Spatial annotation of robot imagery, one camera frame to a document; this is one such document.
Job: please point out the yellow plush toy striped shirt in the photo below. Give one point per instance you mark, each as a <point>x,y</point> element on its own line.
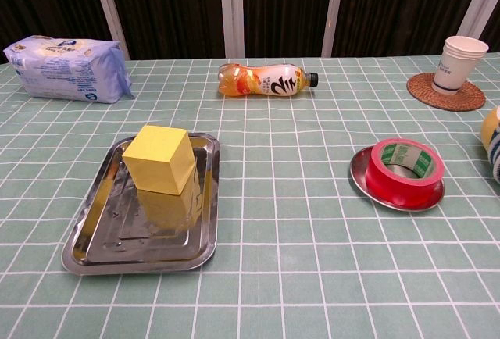
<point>493,136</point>

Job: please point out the round steel plate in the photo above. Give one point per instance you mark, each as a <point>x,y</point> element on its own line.
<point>357,167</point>

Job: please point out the orange drink bottle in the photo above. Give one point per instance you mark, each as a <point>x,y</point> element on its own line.
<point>273,81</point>

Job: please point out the rectangular steel tray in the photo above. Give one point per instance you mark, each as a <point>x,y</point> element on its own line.
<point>117,237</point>

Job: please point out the brown woven coaster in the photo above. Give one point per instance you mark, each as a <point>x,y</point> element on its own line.
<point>422,93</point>

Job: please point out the green checked tablecloth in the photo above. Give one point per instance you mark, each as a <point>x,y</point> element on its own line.
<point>273,276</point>

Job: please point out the red tape roll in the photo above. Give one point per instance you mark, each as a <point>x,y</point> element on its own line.
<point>390,186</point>

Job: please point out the white paper cup stack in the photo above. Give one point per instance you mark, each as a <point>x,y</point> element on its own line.
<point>457,65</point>

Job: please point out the blue tissue pack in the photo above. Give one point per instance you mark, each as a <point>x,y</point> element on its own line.
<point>58,69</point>

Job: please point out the yellow foam cube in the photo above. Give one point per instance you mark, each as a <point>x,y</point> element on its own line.
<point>156,159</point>

